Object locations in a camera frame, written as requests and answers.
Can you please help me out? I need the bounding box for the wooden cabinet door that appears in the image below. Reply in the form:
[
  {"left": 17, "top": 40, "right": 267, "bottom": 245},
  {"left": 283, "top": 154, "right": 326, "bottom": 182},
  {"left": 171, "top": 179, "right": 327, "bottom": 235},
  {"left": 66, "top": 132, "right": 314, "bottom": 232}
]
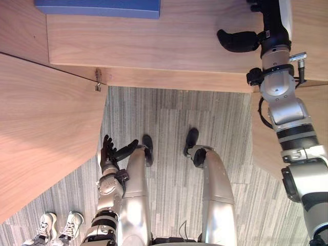
[
  {"left": 250, "top": 79, "right": 328, "bottom": 181},
  {"left": 0, "top": 52, "right": 109, "bottom": 224}
]

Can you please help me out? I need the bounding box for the wooden cabinet body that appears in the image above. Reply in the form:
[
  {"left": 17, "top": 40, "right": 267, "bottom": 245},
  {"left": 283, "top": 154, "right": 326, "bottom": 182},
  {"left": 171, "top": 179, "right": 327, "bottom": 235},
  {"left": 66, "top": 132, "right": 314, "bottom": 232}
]
[{"left": 0, "top": 0, "right": 328, "bottom": 94}]

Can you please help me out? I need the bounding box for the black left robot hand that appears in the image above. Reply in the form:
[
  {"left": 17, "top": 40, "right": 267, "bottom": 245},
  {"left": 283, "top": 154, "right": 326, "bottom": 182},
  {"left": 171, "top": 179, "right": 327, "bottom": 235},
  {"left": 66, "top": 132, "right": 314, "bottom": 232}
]
[{"left": 99, "top": 134, "right": 139, "bottom": 168}]

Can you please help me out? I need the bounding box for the silver left robot leg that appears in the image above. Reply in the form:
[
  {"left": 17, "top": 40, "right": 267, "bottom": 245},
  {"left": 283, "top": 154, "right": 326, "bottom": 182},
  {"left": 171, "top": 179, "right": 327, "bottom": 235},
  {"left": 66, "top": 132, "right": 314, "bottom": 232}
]
[{"left": 117, "top": 144, "right": 152, "bottom": 246}]

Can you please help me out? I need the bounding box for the silver right robot leg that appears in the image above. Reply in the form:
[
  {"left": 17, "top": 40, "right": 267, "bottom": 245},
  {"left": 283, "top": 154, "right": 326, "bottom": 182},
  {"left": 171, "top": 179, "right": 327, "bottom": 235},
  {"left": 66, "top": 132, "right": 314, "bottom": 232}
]
[{"left": 190, "top": 145, "right": 238, "bottom": 246}]

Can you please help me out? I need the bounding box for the dark right robot foot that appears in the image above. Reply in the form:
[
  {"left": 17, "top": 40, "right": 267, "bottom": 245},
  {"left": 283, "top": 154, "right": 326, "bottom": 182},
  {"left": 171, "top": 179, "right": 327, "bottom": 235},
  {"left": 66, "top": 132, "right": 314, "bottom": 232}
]
[{"left": 182, "top": 128, "right": 200, "bottom": 158}]

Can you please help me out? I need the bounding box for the silver robot leg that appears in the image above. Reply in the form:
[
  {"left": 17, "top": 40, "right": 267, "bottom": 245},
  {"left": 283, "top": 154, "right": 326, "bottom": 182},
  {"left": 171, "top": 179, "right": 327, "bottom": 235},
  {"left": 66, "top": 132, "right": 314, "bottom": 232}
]
[
  {"left": 117, "top": 144, "right": 152, "bottom": 246},
  {"left": 190, "top": 145, "right": 238, "bottom": 246}
]

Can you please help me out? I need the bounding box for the person's white shoe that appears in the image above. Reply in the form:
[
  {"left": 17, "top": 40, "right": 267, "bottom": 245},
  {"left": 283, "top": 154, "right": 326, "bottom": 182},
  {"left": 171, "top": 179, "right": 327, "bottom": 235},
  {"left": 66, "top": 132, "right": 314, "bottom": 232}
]
[
  {"left": 57, "top": 210, "right": 85, "bottom": 242},
  {"left": 21, "top": 212, "right": 58, "bottom": 246}
]

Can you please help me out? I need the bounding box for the dark robot foot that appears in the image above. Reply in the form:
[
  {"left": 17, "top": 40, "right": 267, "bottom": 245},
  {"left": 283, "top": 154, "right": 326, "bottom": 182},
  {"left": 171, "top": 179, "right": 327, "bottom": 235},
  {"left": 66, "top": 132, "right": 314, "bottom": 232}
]
[
  {"left": 141, "top": 134, "right": 155, "bottom": 168},
  {"left": 182, "top": 128, "right": 200, "bottom": 158}
]

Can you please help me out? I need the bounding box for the blue folder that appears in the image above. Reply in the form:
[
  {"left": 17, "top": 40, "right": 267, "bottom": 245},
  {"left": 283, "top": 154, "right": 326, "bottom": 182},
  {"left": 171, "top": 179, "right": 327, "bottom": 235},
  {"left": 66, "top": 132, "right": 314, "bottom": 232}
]
[{"left": 34, "top": 0, "right": 161, "bottom": 20}]

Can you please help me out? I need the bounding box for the black wrist cable with plug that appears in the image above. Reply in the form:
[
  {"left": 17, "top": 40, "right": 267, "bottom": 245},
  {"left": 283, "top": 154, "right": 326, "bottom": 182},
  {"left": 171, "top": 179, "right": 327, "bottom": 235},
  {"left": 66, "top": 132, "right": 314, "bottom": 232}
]
[{"left": 289, "top": 51, "right": 308, "bottom": 89}]

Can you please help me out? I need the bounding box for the dark left robot foot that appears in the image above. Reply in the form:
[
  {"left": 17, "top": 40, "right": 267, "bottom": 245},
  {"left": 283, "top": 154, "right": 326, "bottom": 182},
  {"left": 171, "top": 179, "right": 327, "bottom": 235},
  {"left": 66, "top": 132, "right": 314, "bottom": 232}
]
[{"left": 141, "top": 134, "right": 155, "bottom": 168}]

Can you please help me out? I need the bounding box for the metal door hinge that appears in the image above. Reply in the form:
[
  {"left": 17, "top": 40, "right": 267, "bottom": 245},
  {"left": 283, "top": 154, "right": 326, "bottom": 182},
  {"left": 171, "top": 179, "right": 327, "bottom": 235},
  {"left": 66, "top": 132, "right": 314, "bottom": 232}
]
[{"left": 94, "top": 68, "right": 104, "bottom": 92}]

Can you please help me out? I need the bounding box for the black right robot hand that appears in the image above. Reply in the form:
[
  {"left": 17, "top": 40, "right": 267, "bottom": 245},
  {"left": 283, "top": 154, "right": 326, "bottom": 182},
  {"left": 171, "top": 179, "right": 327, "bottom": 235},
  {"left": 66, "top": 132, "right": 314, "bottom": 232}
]
[{"left": 217, "top": 0, "right": 293, "bottom": 53}]

